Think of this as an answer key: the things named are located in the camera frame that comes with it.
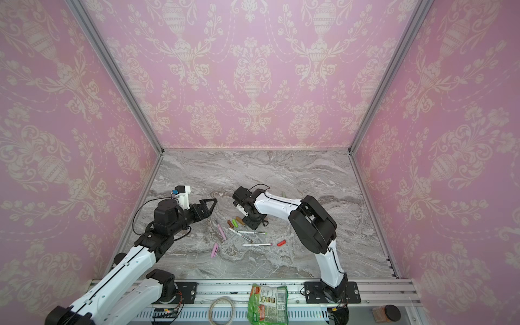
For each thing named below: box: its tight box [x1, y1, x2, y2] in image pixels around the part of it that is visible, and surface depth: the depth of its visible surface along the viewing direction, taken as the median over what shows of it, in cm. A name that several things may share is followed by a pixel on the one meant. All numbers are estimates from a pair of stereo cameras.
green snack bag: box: [247, 284, 289, 325], surface depth 72 cm
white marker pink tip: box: [242, 243, 273, 247], surface depth 87 cm
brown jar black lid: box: [372, 304, 402, 323], surface depth 64 cm
